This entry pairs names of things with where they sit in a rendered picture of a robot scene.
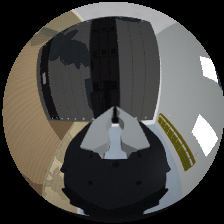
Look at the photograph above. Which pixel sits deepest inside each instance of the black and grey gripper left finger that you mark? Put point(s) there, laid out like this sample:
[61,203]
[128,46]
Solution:
[94,137]

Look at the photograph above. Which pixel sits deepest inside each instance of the dark grey server rack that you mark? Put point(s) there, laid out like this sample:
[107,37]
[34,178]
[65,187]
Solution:
[66,88]

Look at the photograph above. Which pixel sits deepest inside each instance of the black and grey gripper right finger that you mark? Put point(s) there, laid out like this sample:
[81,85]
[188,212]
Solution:
[137,137]

